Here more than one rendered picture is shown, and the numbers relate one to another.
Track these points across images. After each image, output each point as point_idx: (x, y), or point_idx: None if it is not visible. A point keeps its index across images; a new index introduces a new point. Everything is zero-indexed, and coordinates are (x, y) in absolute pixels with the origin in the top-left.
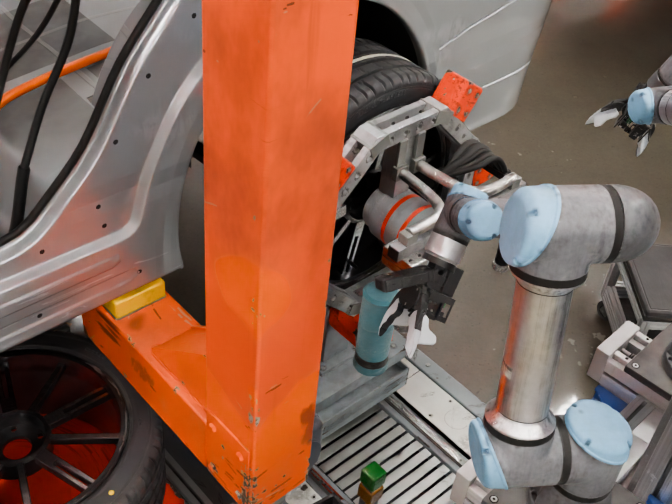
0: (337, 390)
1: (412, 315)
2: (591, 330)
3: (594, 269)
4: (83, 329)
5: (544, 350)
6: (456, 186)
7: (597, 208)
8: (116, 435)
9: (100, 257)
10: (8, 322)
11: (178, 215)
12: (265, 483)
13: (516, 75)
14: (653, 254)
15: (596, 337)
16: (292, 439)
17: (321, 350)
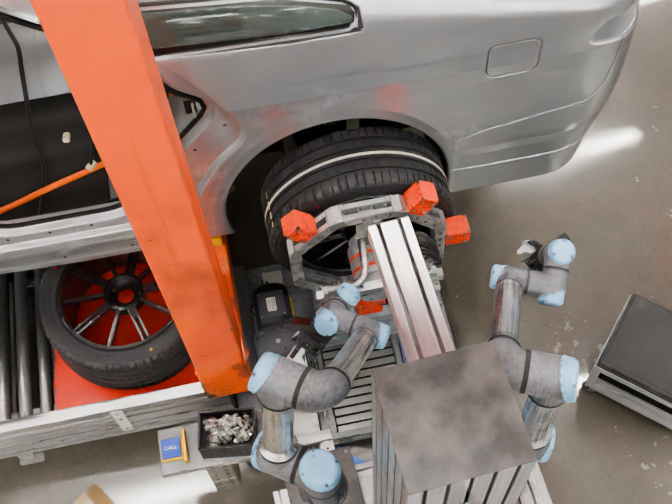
0: None
1: (294, 347)
2: (599, 340)
3: (647, 288)
4: (241, 195)
5: (271, 428)
6: (339, 287)
7: (286, 386)
8: None
9: None
10: (111, 246)
11: (224, 211)
12: (213, 387)
13: (554, 153)
14: (649, 315)
15: (599, 348)
16: (228, 374)
17: (236, 345)
